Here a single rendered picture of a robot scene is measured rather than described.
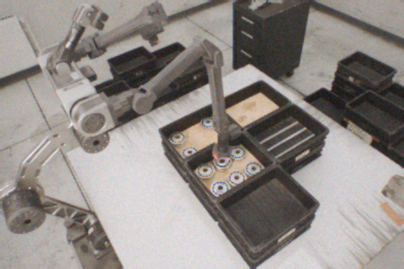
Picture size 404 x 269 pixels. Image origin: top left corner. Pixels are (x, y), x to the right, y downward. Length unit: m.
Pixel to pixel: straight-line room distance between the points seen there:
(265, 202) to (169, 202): 0.54
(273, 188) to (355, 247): 0.48
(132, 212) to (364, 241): 1.22
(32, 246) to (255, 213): 1.84
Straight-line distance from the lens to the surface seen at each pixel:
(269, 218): 1.64
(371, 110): 2.85
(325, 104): 3.13
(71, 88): 1.33
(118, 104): 1.26
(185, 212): 1.81
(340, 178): 2.02
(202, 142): 1.93
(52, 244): 2.81
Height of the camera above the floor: 2.26
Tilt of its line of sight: 46 degrees down
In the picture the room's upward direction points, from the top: 6 degrees counter-clockwise
